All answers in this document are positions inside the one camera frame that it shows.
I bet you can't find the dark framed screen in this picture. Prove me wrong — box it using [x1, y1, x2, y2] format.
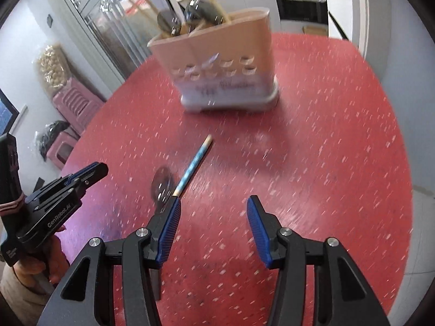
[0, 88, 20, 135]

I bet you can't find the clear bag of peanuts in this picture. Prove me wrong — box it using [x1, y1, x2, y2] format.
[32, 44, 73, 96]

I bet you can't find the large dark translucent spoon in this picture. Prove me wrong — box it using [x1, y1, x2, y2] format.
[157, 10, 182, 38]

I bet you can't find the blue patterned chopstick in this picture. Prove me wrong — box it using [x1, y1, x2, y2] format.
[173, 135, 214, 198]

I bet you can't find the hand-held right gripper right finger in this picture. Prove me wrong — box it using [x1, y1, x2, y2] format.
[246, 195, 391, 326]

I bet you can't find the person's left hand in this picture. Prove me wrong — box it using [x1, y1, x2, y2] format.
[14, 226, 70, 294]

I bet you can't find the black plastic bag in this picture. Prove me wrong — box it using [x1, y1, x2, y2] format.
[34, 120, 72, 159]

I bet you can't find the black built-in oven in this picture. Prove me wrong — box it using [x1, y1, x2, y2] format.
[272, 0, 328, 36]

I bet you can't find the white refrigerator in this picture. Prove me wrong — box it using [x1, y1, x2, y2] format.
[321, 0, 370, 59]

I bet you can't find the person's left forearm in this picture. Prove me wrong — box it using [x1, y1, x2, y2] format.
[0, 263, 55, 313]

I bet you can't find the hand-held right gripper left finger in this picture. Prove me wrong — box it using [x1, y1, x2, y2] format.
[37, 197, 182, 326]

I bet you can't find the beige utensil holder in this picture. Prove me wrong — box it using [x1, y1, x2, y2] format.
[147, 7, 280, 113]

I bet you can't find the stack of pink stools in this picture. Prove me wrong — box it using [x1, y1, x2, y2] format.
[52, 76, 106, 133]

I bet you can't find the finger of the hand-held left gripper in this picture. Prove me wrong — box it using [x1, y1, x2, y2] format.
[63, 162, 108, 182]
[64, 176, 103, 198]

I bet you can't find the largest dark translucent spoon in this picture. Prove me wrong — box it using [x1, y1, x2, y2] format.
[184, 0, 225, 28]

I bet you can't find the glass door cabinet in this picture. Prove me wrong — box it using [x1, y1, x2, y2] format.
[51, 0, 177, 85]

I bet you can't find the single pink stool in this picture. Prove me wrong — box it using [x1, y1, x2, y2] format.
[46, 132, 81, 171]

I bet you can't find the medium dark translucent spoon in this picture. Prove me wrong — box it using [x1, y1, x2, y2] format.
[150, 166, 180, 302]

